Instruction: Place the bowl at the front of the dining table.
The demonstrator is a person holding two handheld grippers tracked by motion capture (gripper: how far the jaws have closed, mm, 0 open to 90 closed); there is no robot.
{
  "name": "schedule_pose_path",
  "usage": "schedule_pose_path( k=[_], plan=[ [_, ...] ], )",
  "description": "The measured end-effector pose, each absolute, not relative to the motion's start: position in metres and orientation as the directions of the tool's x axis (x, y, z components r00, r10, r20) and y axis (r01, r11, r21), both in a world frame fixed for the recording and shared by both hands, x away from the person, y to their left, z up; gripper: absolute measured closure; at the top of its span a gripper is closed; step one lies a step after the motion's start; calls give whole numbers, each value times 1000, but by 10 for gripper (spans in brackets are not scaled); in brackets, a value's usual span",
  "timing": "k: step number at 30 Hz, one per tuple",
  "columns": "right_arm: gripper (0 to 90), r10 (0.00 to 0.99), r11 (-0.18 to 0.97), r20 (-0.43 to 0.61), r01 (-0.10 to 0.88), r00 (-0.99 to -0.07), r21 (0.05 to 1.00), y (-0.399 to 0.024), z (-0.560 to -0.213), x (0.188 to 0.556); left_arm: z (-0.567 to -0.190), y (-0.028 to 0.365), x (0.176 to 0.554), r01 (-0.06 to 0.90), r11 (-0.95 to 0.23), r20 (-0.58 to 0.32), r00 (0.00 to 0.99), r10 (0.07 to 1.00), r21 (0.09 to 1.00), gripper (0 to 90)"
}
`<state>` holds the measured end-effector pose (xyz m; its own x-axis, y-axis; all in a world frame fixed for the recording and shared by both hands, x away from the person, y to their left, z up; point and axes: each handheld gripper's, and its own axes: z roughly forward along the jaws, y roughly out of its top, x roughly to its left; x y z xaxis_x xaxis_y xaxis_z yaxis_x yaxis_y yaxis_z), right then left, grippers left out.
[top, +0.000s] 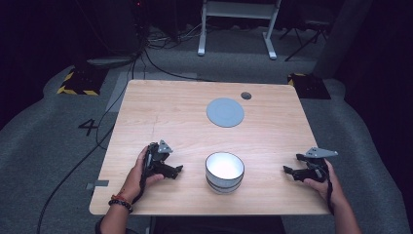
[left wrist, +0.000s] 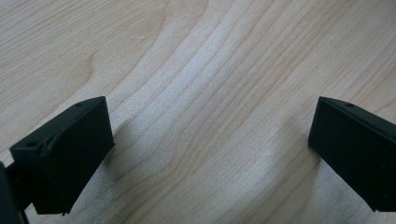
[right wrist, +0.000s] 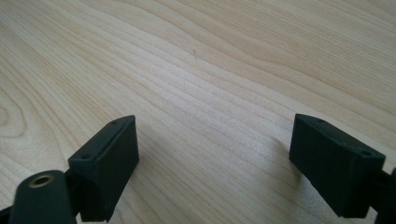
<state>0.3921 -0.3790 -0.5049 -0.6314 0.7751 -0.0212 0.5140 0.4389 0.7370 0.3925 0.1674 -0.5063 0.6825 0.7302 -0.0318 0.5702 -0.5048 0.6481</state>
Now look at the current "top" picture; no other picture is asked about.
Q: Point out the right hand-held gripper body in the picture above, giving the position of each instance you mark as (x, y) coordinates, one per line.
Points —
(316, 162)

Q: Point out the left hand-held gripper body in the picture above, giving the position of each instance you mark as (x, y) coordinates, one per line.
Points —
(155, 157)

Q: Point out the white bowl with dark rim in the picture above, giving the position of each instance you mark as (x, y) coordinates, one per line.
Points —
(224, 167)
(224, 189)

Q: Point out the person's left hand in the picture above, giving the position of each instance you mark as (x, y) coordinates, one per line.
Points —
(136, 180)

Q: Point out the person's right hand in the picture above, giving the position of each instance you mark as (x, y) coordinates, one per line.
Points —
(331, 190)

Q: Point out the grey tape piece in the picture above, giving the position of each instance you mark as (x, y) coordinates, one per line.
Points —
(97, 184)

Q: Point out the person's dark clothing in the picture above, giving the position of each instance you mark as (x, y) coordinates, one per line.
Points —
(217, 225)

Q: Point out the grey round plate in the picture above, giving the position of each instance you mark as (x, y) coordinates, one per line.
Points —
(225, 112)

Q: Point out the grey flat stand base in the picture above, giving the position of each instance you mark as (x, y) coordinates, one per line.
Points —
(110, 61)

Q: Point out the black tripod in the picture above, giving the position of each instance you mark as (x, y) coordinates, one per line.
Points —
(308, 34)

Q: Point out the grey curtain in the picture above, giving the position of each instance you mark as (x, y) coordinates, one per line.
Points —
(344, 39)

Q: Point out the black yellow striped base plate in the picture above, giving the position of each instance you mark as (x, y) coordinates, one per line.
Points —
(308, 86)
(82, 83)

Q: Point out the white metal desk frame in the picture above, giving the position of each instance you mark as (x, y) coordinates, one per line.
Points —
(238, 9)

